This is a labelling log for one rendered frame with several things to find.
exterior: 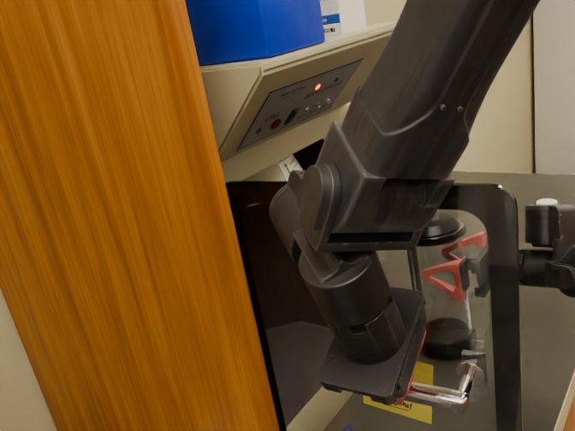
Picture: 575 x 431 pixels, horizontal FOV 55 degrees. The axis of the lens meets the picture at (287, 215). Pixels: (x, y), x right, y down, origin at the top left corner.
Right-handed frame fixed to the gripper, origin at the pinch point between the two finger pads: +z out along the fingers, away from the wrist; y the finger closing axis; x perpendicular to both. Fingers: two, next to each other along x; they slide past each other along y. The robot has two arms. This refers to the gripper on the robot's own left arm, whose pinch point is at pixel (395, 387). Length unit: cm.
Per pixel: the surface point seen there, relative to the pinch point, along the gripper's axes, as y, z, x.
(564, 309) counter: -45, 48, 8
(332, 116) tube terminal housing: -36.5, -4.5, -19.5
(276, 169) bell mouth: -24.6, -5.0, -23.1
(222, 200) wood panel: -5.2, -19.2, -13.6
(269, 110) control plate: -17.8, -19.7, -14.4
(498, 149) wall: -209, 151, -42
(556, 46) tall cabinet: -284, 139, -22
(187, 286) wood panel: -0.2, -11.7, -19.0
